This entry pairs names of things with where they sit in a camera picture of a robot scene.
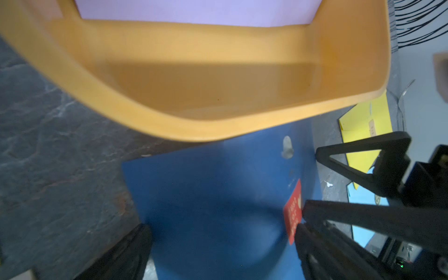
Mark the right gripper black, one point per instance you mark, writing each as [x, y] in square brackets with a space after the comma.
[378, 164]

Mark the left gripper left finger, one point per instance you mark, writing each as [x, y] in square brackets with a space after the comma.
[127, 260]

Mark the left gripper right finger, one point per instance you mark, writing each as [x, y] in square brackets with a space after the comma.
[331, 255]

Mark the light blue envelope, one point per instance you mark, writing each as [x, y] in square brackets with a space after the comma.
[364, 200]

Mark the yellow envelope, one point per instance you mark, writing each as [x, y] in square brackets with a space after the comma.
[365, 120]

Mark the navy blue envelope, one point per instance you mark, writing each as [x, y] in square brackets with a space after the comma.
[216, 211]

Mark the yellow plastic storage box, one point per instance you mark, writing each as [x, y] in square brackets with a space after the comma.
[196, 83]

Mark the purple envelope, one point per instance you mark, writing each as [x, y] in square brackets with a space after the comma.
[246, 13]

